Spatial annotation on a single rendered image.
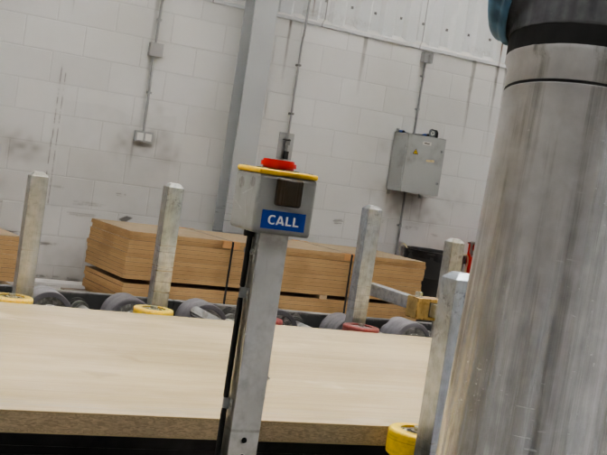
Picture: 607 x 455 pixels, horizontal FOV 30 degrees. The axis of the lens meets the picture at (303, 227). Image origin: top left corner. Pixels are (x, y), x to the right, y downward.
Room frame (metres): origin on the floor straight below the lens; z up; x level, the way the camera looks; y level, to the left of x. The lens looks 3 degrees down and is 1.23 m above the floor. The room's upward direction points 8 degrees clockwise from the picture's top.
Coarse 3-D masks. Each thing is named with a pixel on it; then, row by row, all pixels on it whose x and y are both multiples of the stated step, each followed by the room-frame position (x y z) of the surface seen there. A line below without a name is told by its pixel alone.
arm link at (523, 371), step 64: (512, 0) 0.71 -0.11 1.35; (576, 0) 0.68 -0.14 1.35; (512, 64) 0.71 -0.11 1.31; (576, 64) 0.67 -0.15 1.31; (512, 128) 0.69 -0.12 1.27; (576, 128) 0.66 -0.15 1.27; (512, 192) 0.68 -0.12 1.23; (576, 192) 0.66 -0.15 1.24; (512, 256) 0.66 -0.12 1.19; (576, 256) 0.65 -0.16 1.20; (512, 320) 0.65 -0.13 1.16; (576, 320) 0.64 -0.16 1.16; (512, 384) 0.65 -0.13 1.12; (576, 384) 0.64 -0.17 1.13; (448, 448) 0.67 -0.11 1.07; (512, 448) 0.64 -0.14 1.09; (576, 448) 0.64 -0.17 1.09
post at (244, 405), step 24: (264, 240) 1.23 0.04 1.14; (264, 264) 1.23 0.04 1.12; (240, 288) 1.24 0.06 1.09; (264, 288) 1.24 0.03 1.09; (240, 312) 1.24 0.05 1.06; (264, 312) 1.24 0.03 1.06; (240, 336) 1.24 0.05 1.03; (264, 336) 1.24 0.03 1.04; (240, 360) 1.23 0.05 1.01; (264, 360) 1.24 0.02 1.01; (240, 384) 1.23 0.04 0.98; (264, 384) 1.24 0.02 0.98; (240, 408) 1.23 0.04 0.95; (240, 432) 1.23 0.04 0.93
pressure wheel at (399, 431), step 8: (392, 424) 1.48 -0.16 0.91; (400, 424) 1.49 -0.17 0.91; (408, 424) 1.50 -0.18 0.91; (416, 424) 1.51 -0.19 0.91; (392, 432) 1.46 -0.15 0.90; (400, 432) 1.45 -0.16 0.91; (408, 432) 1.45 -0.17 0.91; (416, 432) 1.46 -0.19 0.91; (392, 440) 1.45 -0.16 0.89; (400, 440) 1.44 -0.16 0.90; (408, 440) 1.44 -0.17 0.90; (392, 448) 1.45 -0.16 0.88; (400, 448) 1.44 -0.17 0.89; (408, 448) 1.44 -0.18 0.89
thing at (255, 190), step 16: (240, 176) 1.26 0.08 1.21; (256, 176) 1.22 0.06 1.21; (272, 176) 1.21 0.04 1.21; (288, 176) 1.22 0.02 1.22; (304, 176) 1.23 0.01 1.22; (240, 192) 1.25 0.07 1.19; (256, 192) 1.21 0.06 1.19; (272, 192) 1.21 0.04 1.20; (304, 192) 1.23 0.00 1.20; (240, 208) 1.24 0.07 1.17; (256, 208) 1.21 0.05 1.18; (272, 208) 1.22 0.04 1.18; (288, 208) 1.22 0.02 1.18; (304, 208) 1.23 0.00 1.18; (240, 224) 1.24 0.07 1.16; (256, 224) 1.21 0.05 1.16; (304, 224) 1.23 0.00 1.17
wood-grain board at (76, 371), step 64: (0, 320) 1.86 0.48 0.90; (64, 320) 1.96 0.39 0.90; (128, 320) 2.06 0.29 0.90; (192, 320) 2.18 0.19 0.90; (0, 384) 1.41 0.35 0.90; (64, 384) 1.46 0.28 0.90; (128, 384) 1.52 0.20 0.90; (192, 384) 1.58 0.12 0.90; (320, 384) 1.73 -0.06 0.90; (384, 384) 1.81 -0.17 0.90
